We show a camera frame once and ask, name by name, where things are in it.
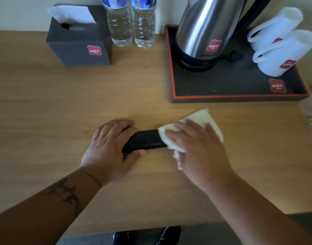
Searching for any person's right hand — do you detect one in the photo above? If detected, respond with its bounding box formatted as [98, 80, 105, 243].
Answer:
[165, 118, 238, 194]

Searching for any person's left hand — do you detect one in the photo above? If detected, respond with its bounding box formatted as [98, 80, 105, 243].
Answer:
[80, 119, 147, 188]

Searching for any pale yellow cloth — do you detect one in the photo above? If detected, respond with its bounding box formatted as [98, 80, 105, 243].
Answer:
[158, 108, 224, 171]

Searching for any black remote control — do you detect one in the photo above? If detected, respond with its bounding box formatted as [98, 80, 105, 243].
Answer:
[122, 129, 169, 154]

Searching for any person's left forearm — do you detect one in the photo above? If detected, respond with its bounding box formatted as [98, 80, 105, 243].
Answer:
[0, 167, 103, 245]

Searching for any person's right forearm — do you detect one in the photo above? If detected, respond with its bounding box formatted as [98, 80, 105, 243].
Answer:
[204, 170, 312, 245]

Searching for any person's left black shoe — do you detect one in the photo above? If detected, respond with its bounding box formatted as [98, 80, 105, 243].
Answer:
[112, 231, 132, 245]

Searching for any person's black shoe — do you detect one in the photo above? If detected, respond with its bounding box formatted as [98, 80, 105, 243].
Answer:
[112, 231, 132, 245]
[156, 226, 182, 245]

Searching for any person's right black shoe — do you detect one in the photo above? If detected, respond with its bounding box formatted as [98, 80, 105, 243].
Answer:
[156, 226, 182, 245]

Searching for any black tray with red rim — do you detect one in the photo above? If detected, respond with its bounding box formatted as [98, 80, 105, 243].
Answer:
[164, 24, 310, 104]

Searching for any black kettle base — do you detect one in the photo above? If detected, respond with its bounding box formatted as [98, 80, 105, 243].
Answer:
[171, 40, 223, 72]

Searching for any black power plug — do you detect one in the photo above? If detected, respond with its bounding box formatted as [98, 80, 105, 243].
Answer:
[222, 49, 244, 63]

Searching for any dark grey tissue box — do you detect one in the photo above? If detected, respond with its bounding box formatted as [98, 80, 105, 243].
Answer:
[46, 4, 113, 67]

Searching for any clear plastic bag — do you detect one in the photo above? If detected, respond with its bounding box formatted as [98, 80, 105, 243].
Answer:
[299, 88, 312, 151]

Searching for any clear water bottle blue label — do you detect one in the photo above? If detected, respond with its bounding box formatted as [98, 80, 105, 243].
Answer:
[130, 0, 158, 49]
[101, 0, 133, 48]

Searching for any white mug red label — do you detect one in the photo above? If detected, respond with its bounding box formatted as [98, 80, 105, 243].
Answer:
[252, 29, 312, 77]
[247, 7, 304, 51]

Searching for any steel electric kettle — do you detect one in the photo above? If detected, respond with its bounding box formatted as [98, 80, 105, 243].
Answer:
[176, 0, 274, 60]

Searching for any white tissue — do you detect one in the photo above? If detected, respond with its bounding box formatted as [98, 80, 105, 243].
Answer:
[46, 5, 96, 25]

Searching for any white paper card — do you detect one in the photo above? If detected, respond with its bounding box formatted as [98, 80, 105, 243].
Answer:
[155, 0, 172, 35]

